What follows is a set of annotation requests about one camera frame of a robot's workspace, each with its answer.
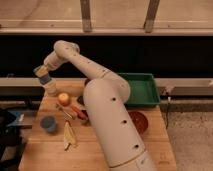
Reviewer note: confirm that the green plastic tray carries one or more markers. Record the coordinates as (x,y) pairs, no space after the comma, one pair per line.
(144,92)

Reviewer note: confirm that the blue sponge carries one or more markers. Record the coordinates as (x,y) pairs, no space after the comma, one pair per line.
(45,79)

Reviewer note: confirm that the black rectangular block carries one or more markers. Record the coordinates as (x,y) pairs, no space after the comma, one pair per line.
(80,100)

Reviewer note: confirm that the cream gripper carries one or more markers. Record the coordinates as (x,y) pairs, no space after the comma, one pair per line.
(40,70)

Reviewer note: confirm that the metal spoon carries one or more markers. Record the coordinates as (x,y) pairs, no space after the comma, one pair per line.
(66,113)

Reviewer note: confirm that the red handled tool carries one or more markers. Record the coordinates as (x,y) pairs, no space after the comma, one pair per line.
(78,111)

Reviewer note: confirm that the small brown cup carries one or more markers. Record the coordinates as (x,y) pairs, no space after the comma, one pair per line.
(85,120)

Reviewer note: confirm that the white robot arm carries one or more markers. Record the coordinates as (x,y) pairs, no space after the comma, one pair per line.
(104,98)

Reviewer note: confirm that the blue cup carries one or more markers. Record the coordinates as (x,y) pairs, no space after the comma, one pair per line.
(48,123)

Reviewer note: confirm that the white paper cup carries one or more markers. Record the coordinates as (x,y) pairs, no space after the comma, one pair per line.
(51,89)

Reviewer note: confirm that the apple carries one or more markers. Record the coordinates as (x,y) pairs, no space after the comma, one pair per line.
(64,99)

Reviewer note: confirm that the orange red bowl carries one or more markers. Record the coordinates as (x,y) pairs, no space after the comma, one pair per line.
(140,121)

